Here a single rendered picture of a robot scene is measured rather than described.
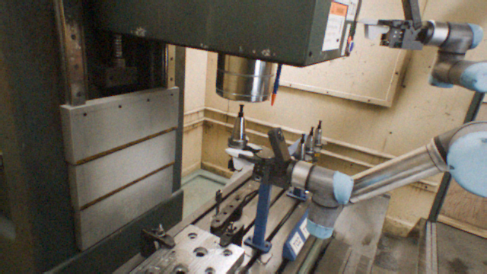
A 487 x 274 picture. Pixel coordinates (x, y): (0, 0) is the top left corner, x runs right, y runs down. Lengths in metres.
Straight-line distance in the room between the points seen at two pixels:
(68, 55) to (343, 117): 1.38
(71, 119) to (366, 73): 1.38
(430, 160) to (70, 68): 0.98
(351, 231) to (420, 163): 0.96
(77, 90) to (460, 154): 0.97
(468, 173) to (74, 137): 0.99
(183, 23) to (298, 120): 1.25
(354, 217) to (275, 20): 1.35
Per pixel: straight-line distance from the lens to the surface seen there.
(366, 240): 1.81
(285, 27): 0.72
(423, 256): 1.73
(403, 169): 0.94
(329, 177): 0.86
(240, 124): 0.93
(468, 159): 0.76
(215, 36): 0.80
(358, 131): 1.89
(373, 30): 1.11
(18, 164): 1.12
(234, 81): 0.84
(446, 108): 1.83
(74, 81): 1.06
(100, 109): 1.12
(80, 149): 1.11
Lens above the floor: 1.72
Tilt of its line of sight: 21 degrees down
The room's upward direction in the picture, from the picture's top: 6 degrees clockwise
